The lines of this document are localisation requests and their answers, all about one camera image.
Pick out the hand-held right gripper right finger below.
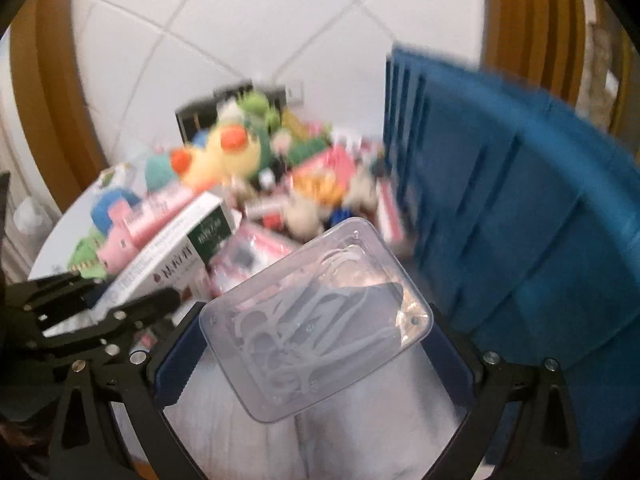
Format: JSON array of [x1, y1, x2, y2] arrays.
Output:
[[425, 305, 583, 480]]

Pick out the green frog plush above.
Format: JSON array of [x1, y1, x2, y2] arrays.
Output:
[[235, 89, 284, 129]]

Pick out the blue plush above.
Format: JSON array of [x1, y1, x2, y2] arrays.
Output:
[[90, 187, 142, 234]]

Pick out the green crocodile plush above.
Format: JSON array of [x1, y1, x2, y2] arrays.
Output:
[[67, 232, 109, 282]]

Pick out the teal plush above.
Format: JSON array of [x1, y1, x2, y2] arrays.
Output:
[[144, 152, 179, 194]]

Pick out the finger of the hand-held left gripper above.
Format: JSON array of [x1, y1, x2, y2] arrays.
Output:
[[40, 286, 182, 362], [2, 271, 103, 333]]

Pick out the white round desktop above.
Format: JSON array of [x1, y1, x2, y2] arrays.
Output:
[[27, 160, 482, 480]]

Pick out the clear plastic bottle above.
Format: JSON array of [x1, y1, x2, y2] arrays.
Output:
[[12, 195, 54, 247]]

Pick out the small pink labelled box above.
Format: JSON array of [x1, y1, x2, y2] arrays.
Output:
[[124, 187, 202, 252]]

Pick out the wooden door frame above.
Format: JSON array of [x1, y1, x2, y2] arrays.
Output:
[[10, 0, 112, 217], [480, 0, 589, 112]]

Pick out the orange-haired doll plush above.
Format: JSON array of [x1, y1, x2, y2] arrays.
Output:
[[285, 170, 352, 237]]

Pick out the white dog plush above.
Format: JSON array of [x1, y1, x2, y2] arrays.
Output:
[[345, 170, 382, 212]]

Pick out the pink pig plush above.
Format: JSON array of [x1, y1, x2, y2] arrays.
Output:
[[97, 202, 146, 274]]

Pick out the sticker sheet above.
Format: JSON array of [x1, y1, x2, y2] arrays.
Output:
[[97, 162, 139, 187]]

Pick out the black box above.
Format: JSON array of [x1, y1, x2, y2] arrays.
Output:
[[175, 82, 289, 144]]

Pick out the green packet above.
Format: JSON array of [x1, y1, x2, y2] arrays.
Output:
[[285, 137, 327, 167]]

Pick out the large pink labelled box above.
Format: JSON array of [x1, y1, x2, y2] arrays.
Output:
[[207, 222, 302, 297]]

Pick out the clear plastic box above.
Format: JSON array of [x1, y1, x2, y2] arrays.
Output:
[[199, 217, 435, 425]]

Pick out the pink packet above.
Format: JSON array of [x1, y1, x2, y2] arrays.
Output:
[[295, 145, 362, 182]]

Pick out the patterned cloth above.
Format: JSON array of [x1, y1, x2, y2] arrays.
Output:
[[582, 5, 637, 132]]

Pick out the blue plastic crate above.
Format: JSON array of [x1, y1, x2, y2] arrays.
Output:
[[384, 42, 640, 467]]

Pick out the yellow duck plush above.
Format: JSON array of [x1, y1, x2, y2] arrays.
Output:
[[170, 122, 267, 194]]

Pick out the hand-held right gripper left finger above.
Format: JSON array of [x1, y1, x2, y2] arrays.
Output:
[[48, 302, 208, 480]]

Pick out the pink striped box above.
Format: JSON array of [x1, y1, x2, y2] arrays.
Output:
[[377, 180, 409, 247]]

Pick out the white and green box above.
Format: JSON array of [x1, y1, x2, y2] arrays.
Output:
[[92, 192, 244, 322]]

